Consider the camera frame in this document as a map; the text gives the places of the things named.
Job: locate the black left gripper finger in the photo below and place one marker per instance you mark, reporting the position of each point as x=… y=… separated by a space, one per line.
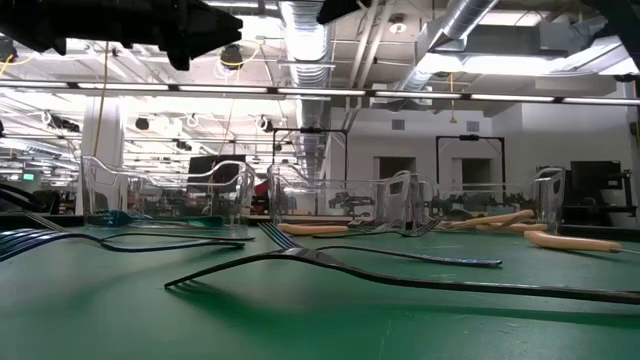
x=215 y=30

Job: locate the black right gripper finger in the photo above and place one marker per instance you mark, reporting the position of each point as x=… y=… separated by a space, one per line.
x=337 y=9

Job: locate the clear plastic bin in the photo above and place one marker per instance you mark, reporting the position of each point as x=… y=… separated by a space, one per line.
x=100 y=195
x=552 y=200
x=285 y=205

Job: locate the iridescent blue metal fork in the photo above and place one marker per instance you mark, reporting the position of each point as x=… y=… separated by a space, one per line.
x=200 y=221
x=112 y=218
x=480 y=262
x=20 y=242

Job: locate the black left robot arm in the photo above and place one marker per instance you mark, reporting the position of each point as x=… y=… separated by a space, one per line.
x=30 y=20

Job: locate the black background robot arm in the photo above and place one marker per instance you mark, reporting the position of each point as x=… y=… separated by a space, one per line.
x=25 y=196
x=350 y=202

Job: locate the ceiling smoke detector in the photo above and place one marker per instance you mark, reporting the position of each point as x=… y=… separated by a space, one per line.
x=397 y=26

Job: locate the long light bar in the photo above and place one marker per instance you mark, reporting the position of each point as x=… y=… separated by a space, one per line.
x=320 y=91

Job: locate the black round ceiling fixture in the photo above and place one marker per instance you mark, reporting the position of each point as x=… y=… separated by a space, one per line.
x=142 y=124
x=266 y=124

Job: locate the white pillar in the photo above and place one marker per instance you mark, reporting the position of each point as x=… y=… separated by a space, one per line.
x=112 y=140

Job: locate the black monitor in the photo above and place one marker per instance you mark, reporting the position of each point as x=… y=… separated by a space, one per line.
x=200 y=165

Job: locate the red object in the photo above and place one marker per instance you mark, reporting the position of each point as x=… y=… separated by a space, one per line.
x=260 y=190

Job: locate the green exit sign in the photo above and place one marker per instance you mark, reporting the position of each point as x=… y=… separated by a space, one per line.
x=28 y=176

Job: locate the black equipment rack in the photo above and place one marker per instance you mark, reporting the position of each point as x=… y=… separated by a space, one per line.
x=590 y=180

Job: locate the green table mat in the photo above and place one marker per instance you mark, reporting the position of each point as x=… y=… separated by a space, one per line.
x=320 y=330

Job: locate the black ceiling camera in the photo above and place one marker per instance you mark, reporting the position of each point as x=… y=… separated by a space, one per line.
x=231 y=57

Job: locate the silver ventilation duct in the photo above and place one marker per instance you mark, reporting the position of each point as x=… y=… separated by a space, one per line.
x=305 y=50
x=465 y=20

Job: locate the wall vent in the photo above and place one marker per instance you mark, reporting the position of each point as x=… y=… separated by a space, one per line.
x=398 y=125

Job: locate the black rig frame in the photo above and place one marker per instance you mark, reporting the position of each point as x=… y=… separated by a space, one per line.
x=470 y=137

